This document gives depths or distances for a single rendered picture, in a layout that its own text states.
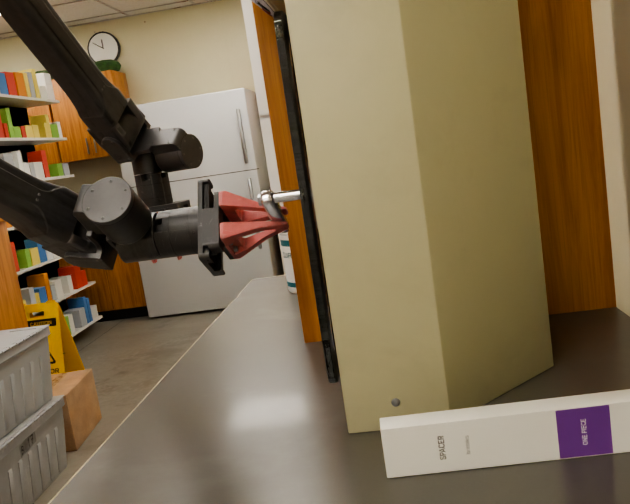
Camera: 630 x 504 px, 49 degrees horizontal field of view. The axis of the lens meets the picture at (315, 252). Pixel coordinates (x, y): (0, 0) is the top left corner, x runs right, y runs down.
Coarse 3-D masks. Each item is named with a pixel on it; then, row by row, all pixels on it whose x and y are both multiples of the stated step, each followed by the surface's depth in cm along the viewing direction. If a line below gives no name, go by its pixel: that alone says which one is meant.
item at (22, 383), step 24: (0, 336) 294; (24, 336) 285; (0, 360) 263; (24, 360) 283; (48, 360) 303; (0, 384) 264; (24, 384) 281; (48, 384) 302; (0, 408) 264; (24, 408) 281; (0, 432) 264
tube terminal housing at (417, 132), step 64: (320, 0) 67; (384, 0) 67; (448, 0) 71; (512, 0) 78; (320, 64) 68; (384, 64) 68; (448, 64) 71; (512, 64) 78; (320, 128) 69; (384, 128) 69; (448, 128) 72; (512, 128) 79; (320, 192) 70; (384, 192) 70; (448, 192) 72; (512, 192) 79; (384, 256) 71; (448, 256) 72; (512, 256) 79; (384, 320) 72; (448, 320) 72; (512, 320) 79; (384, 384) 73; (448, 384) 73; (512, 384) 80
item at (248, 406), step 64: (256, 320) 132; (576, 320) 102; (192, 384) 99; (256, 384) 95; (320, 384) 91; (576, 384) 79; (128, 448) 79; (192, 448) 77; (256, 448) 74; (320, 448) 72
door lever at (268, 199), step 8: (264, 192) 76; (272, 192) 76; (280, 192) 76; (288, 192) 75; (296, 192) 75; (264, 200) 75; (272, 200) 75; (280, 200) 76; (288, 200) 76; (264, 208) 77; (272, 208) 77; (280, 208) 79; (272, 216) 79; (280, 216) 79; (288, 224) 83
